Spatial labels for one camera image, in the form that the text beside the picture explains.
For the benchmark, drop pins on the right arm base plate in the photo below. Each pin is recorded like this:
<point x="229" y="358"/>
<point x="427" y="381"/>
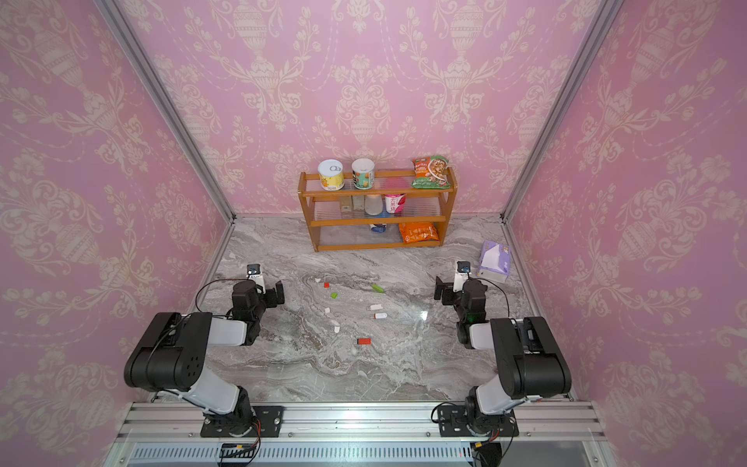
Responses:
<point x="459" y="421"/>

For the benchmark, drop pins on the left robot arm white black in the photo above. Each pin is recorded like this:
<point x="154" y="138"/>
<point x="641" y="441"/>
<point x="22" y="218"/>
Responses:
<point x="171" y="357"/>

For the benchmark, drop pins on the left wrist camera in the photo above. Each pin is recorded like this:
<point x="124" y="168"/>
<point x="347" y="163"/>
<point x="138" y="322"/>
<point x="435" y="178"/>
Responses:
<point x="254" y="273"/>

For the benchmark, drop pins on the wooden shelf rack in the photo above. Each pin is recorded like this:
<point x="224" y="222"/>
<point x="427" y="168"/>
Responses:
<point x="353" y="219"/>

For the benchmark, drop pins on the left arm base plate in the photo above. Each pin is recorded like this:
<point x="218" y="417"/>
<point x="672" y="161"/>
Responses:
<point x="261" y="421"/>

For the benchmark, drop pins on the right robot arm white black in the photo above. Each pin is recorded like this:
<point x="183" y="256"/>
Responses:
<point x="530" y="365"/>

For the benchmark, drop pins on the green red snack packet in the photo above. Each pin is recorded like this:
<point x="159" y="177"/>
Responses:
<point x="431" y="173"/>

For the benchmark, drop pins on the pink white cup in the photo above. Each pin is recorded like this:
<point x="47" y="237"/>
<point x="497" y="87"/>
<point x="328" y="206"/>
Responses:
<point x="394" y="203"/>

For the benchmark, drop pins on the green orange can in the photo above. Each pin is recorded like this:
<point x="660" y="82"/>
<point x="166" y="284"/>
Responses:
<point x="363" y="171"/>

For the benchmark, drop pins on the orange snack bag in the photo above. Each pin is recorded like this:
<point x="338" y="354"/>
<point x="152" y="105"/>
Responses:
<point x="414" y="232"/>

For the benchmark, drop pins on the white plastic bottle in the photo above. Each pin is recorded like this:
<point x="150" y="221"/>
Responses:
<point x="373" y="205"/>

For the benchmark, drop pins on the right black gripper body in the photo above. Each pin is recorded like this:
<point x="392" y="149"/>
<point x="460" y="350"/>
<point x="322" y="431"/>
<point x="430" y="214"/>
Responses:
<point x="451" y="298"/>

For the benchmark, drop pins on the yellow white can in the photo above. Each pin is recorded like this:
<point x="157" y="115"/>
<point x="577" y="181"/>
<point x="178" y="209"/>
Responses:
<point x="331" y="175"/>

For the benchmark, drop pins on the purple tissue box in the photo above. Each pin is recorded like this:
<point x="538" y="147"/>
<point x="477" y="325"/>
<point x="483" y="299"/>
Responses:
<point x="495" y="262"/>

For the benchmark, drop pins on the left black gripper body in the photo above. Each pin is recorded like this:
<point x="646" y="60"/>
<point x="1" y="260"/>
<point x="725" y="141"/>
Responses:
<point x="268" y="299"/>

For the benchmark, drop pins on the aluminium front rail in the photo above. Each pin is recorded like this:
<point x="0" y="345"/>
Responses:
<point x="545" y="421"/>

